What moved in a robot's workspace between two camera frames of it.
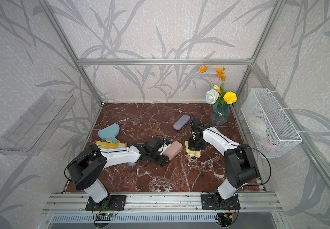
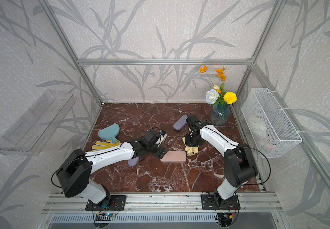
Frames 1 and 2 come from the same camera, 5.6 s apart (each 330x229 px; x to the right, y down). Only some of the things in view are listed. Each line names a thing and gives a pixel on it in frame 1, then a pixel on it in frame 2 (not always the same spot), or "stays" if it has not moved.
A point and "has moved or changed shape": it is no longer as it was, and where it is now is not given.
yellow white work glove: [109, 144] stays
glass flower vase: [220, 114] stays
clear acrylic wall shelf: [27, 135] stays
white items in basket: [258, 128] stays
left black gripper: [163, 161] to [162, 150]
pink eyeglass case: [174, 150] has moved or changed shape
